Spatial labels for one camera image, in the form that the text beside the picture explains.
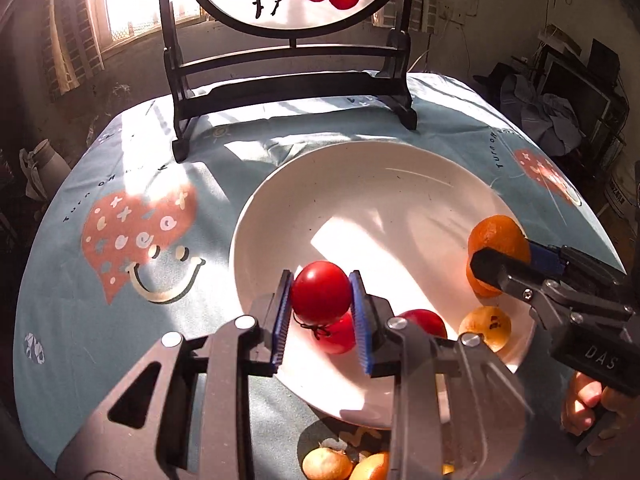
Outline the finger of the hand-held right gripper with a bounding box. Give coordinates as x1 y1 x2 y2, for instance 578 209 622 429
527 240 640 307
470 247 634 322

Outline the pile of grey clothes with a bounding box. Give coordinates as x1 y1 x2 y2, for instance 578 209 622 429
499 72 587 157

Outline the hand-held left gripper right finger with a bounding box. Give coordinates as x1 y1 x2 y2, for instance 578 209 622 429
348 270 536 480

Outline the person's right hand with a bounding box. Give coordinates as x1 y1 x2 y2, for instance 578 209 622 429
561 372 640 437

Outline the striped curtain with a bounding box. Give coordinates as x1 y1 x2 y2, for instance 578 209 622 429
39 0 107 95

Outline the round painted screen, dark stand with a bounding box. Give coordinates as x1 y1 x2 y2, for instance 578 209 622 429
156 0 419 164

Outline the pale yellow round fruit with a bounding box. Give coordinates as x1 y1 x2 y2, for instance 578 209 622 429
302 447 356 480

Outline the light blue printed tablecloth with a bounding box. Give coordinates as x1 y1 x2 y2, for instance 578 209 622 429
14 70 627 480

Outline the dark monitor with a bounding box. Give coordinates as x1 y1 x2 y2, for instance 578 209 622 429
537 51 615 137

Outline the bright window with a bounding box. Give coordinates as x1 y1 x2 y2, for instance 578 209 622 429
82 0 213 45

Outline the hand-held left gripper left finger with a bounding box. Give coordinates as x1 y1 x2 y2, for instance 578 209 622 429
55 269 296 480

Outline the red tomato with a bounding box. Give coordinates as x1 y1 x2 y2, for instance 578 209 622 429
397 308 449 341
290 260 353 325
311 310 359 356

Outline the white jug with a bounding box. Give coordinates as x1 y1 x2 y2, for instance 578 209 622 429
19 138 72 202

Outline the spotted yellow fruit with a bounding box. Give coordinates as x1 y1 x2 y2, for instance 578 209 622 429
458 306 513 354

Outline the orange mandarin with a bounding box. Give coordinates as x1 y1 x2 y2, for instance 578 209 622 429
465 214 532 299
348 451 391 480

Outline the white plate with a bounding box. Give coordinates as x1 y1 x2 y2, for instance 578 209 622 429
228 140 539 431

